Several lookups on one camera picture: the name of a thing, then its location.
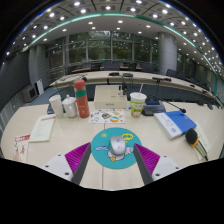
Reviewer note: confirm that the colourful sticker sheet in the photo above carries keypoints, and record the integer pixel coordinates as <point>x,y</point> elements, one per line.
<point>100,116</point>

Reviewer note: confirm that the teal round mouse pad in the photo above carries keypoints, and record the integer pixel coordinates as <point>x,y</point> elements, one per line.
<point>103,156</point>

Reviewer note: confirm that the black handheld microphone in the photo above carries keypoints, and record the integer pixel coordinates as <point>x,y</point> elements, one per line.
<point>191,136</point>

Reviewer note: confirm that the red printed magazine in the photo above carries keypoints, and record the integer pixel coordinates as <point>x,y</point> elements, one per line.
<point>21,148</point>

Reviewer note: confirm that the white paper cup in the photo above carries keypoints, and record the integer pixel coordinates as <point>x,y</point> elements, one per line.
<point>56,106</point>

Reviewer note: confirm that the beige desk organiser tray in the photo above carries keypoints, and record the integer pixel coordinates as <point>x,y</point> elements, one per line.
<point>110,98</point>

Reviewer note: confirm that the silver computer mouse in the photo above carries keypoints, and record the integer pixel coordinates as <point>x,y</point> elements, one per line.
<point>117,145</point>

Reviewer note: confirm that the blue book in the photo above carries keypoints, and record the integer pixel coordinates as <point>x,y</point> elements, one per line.
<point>178,121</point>

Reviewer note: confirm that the green printed cup with straw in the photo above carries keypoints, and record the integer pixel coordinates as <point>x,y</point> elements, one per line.
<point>137,105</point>

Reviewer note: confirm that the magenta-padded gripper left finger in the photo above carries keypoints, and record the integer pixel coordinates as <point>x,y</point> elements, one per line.
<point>58,166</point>

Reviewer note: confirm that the ceiling lights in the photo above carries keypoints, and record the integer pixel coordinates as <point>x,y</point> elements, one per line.
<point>108,7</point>

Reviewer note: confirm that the long curved conference desk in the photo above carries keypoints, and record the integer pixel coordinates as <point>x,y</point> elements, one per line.
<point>96,76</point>

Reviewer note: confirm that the grey cabinet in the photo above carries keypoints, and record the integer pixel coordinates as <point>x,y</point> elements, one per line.
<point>29,93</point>

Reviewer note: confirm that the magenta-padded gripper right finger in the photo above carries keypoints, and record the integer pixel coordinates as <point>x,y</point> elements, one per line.
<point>165,166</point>

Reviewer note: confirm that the red and green bottle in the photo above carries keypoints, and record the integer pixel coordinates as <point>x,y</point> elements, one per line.
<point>81,100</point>

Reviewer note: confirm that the white paper sheet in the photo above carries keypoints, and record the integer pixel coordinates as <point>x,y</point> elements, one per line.
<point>204,140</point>

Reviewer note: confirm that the white paper booklet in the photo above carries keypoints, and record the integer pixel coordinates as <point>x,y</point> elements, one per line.
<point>42,127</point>

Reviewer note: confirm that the dark gooseneck microphone console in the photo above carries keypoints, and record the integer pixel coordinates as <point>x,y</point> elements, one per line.
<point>153,108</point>

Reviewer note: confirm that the dark office chairs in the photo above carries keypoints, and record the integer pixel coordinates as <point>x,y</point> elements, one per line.
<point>111,66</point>

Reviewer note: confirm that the white leaning board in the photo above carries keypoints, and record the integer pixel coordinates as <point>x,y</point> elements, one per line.
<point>40,87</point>

